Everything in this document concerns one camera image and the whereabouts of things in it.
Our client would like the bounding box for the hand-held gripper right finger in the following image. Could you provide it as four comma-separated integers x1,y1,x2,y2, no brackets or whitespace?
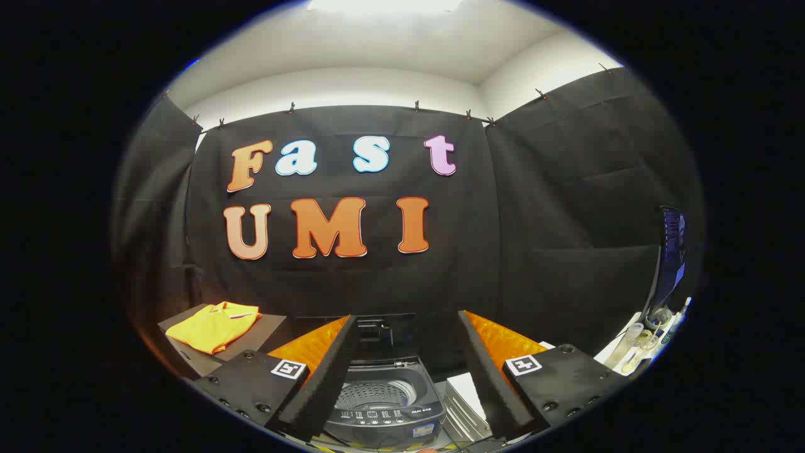
457,310,630,441

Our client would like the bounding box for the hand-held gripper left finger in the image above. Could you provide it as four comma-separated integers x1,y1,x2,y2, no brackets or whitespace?
189,315,359,442

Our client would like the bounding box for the dark grey washing machine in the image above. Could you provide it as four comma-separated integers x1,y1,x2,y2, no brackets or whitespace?
324,313,448,449

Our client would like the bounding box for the dark transparent washing machine lid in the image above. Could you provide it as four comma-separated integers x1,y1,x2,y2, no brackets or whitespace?
355,315,419,364

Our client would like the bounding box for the yellow orange polo shirt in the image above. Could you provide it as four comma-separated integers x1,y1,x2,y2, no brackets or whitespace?
165,301,262,355

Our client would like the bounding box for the white silver box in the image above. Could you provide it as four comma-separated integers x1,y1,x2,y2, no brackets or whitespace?
443,372,494,441

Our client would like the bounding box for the grey box stand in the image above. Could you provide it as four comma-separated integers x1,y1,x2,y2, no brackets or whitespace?
157,304,289,378

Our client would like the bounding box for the clear plastic bottle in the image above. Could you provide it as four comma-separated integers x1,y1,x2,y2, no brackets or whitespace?
604,322,645,369

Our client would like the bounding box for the slim green bottle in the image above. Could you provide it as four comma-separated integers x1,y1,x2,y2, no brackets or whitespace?
660,297,692,345

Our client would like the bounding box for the black computer monitor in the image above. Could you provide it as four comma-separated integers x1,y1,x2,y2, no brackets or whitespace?
648,206,687,315

